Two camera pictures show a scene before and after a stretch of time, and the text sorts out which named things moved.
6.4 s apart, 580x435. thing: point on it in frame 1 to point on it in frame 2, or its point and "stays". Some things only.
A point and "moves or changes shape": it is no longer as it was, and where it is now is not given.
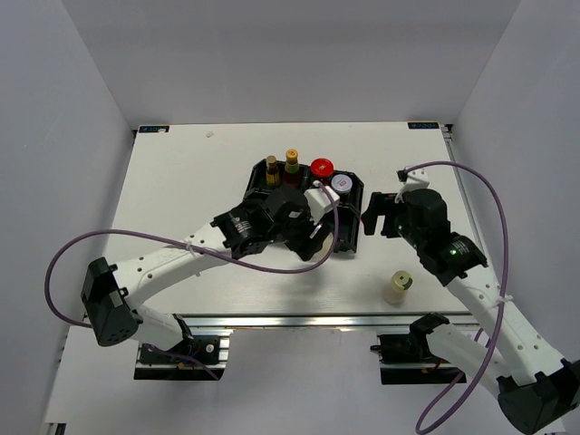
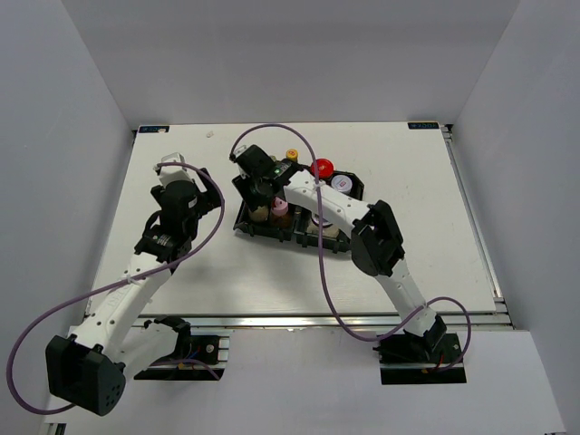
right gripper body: (410, 234) to (250, 191)
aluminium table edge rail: (391, 321) stays
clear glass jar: (322, 255) moves or changes shape
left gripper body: (297, 236) to (206, 201)
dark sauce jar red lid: (322, 169) stays
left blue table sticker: (153, 129) stays
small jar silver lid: (342, 183) stays
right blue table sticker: (423, 125) stays
